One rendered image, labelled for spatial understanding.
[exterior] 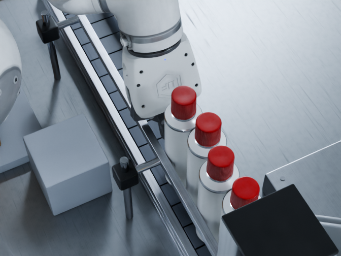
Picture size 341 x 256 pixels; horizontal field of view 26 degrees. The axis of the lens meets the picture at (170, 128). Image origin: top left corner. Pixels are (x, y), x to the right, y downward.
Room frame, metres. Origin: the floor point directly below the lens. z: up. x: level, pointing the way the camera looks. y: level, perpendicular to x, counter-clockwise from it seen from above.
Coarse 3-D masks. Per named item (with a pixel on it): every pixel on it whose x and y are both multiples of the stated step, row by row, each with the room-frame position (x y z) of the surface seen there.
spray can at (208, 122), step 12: (204, 120) 0.53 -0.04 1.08; (216, 120) 0.53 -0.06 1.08; (192, 132) 0.54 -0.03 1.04; (204, 132) 0.51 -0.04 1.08; (216, 132) 0.51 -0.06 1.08; (192, 144) 0.52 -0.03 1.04; (204, 144) 0.51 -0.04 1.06; (216, 144) 0.51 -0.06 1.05; (192, 156) 0.51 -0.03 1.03; (204, 156) 0.50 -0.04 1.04; (192, 168) 0.51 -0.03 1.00; (192, 180) 0.51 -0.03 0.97; (192, 192) 0.51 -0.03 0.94
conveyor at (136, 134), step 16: (64, 16) 0.91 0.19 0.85; (96, 16) 0.89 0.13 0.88; (112, 16) 0.89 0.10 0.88; (80, 32) 0.85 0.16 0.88; (96, 32) 0.85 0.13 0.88; (112, 32) 0.85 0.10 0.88; (112, 48) 0.82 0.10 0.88; (96, 64) 0.78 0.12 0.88; (112, 96) 0.71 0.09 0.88; (128, 112) 0.68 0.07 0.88; (128, 128) 0.65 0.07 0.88; (144, 144) 0.62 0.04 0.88; (160, 144) 0.62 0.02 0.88; (160, 176) 0.56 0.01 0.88; (176, 208) 0.51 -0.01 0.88; (192, 224) 0.48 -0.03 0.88; (192, 240) 0.46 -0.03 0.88
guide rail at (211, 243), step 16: (80, 16) 0.81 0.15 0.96; (96, 48) 0.75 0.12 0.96; (112, 64) 0.72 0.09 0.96; (112, 80) 0.69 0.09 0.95; (144, 128) 0.60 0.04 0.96; (160, 160) 0.54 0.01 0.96; (176, 176) 0.52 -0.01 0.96; (176, 192) 0.50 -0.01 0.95; (192, 208) 0.47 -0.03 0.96; (208, 240) 0.42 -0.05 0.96
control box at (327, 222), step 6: (318, 216) 0.19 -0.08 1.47; (324, 216) 0.19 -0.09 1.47; (324, 222) 0.19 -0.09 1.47; (330, 222) 0.19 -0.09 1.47; (336, 222) 0.19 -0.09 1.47; (324, 228) 0.18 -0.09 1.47; (330, 228) 0.18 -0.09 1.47; (336, 228) 0.18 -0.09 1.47; (330, 234) 0.18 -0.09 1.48; (336, 234) 0.18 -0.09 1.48; (336, 240) 0.18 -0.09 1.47; (336, 246) 0.17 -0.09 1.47
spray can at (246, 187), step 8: (248, 176) 0.45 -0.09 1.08; (232, 184) 0.43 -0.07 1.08; (240, 184) 0.43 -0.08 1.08; (248, 184) 0.43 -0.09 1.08; (256, 184) 0.43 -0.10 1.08; (232, 192) 0.43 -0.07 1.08; (240, 192) 0.42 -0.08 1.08; (248, 192) 0.42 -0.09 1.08; (256, 192) 0.42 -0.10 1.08; (224, 200) 0.44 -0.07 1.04; (232, 200) 0.42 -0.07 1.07; (240, 200) 0.42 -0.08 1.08; (248, 200) 0.41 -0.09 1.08; (224, 208) 0.42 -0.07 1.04; (232, 208) 0.42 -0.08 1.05
